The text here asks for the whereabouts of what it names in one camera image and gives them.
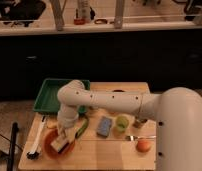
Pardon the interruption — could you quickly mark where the white eraser block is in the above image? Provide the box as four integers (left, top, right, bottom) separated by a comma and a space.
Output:
50, 136, 69, 153

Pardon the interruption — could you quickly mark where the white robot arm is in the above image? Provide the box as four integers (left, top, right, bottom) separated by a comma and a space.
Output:
57, 80, 202, 171

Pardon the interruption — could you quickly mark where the red bowl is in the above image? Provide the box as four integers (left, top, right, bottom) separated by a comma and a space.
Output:
42, 128, 77, 160

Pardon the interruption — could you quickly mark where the green curved vegetable toy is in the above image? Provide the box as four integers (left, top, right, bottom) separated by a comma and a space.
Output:
75, 116, 89, 139

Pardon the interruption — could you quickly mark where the green plastic tray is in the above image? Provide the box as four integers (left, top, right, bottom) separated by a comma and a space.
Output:
33, 77, 91, 115

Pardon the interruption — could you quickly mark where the blue sponge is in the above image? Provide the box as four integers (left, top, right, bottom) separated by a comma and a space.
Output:
96, 116, 112, 137

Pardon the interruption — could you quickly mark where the wooden board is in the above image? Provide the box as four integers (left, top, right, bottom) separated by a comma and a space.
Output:
17, 81, 157, 171

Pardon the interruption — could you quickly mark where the black pole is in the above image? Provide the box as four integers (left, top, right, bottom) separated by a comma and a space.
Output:
7, 122, 19, 171

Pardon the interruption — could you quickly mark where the green plastic cup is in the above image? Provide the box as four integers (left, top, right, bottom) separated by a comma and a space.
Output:
115, 115, 129, 132

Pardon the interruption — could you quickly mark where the silver fork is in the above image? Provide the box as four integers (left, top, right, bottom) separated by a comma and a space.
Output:
125, 135, 156, 141

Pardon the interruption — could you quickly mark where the small brown object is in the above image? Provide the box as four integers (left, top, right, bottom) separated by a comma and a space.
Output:
133, 118, 147, 129

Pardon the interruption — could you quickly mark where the orange fruit toy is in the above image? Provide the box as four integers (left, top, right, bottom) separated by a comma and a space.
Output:
136, 139, 151, 153

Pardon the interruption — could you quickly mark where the white bottle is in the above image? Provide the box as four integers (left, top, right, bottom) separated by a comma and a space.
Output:
77, 0, 91, 23

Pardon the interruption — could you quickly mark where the black bag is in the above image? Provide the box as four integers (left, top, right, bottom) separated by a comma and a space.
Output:
0, 0, 46, 27

